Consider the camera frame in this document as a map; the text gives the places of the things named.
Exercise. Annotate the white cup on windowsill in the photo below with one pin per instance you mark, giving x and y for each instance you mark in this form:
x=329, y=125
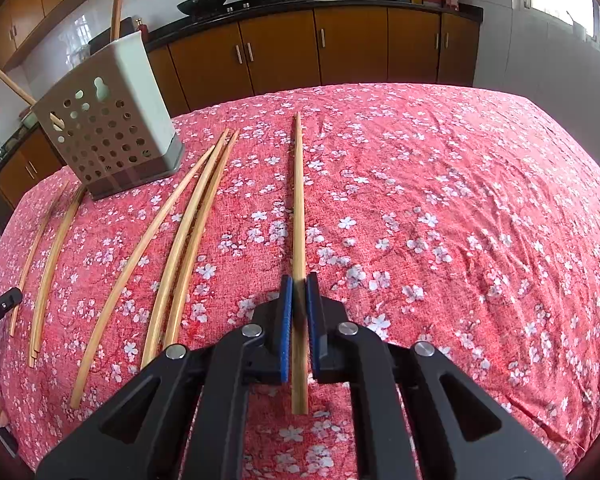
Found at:
x=578, y=27

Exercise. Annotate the green basin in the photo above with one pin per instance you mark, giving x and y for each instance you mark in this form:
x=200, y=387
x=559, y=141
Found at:
x=29, y=120

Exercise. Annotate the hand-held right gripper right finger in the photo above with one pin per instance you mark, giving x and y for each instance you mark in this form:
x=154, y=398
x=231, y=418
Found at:
x=314, y=330

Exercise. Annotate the dark wooden cutting board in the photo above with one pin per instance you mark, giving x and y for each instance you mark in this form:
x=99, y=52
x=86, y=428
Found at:
x=102, y=42

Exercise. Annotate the wooden lower kitchen cabinets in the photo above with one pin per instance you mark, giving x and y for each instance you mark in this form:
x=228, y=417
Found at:
x=280, y=55

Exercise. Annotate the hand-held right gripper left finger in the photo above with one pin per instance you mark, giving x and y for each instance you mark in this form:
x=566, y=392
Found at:
x=286, y=330

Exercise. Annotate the white perforated chopstick holder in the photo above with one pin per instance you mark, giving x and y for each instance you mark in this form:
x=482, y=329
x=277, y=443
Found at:
x=140, y=100

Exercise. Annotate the red floral tablecloth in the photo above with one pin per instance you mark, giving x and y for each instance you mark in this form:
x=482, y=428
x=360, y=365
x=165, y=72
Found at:
x=430, y=210

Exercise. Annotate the black kitchen countertop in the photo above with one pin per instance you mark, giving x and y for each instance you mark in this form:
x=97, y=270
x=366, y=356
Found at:
x=360, y=4

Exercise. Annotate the small red bottle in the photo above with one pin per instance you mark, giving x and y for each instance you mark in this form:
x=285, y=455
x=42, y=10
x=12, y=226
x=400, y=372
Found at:
x=141, y=27

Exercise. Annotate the black gas stove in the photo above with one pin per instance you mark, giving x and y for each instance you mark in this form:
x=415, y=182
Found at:
x=245, y=6

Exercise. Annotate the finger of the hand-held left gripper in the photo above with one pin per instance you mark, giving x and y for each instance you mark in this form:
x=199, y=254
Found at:
x=5, y=302

